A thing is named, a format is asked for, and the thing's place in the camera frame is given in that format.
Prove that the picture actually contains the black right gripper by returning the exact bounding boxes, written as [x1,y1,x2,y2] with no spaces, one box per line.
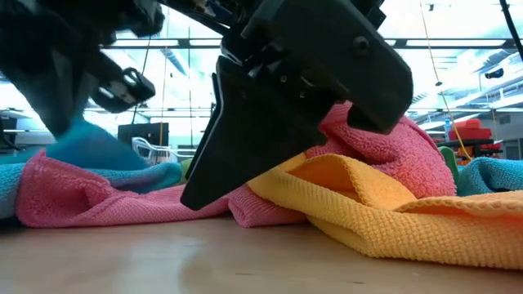
[179,0,413,212]

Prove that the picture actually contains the yellow hanging cord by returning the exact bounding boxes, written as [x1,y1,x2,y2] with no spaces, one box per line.
[419,0,474,161]

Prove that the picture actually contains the orange microfiber towel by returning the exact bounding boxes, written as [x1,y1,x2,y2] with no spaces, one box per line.
[247,153,523,270]

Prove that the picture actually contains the pink microfiber towel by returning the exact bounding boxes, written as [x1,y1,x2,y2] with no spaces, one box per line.
[16,101,458,229]

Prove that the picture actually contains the red storage bins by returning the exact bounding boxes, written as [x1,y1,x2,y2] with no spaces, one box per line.
[447,118,504,161]

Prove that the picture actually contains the black ceiling light rail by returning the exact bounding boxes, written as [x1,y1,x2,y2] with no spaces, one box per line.
[101,38,514,49]

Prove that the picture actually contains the clear plastic bin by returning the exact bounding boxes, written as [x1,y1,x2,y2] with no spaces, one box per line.
[131,136,198,165]

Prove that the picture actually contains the black computer monitor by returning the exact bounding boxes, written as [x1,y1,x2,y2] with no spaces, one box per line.
[117,122,170,158]

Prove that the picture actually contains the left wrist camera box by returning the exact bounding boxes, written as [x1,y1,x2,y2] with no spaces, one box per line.
[90,67,157,114]

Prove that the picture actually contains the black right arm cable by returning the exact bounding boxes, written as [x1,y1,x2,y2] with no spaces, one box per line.
[498,0,523,62]

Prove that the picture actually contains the blue microfiber towel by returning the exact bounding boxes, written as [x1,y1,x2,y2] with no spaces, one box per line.
[456,157,523,197]
[0,118,184,220]

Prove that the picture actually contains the green microfiber towel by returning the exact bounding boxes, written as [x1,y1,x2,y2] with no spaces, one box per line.
[179,145,462,196]

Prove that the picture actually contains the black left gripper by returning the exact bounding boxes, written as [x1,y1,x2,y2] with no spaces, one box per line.
[7,48,123,139]

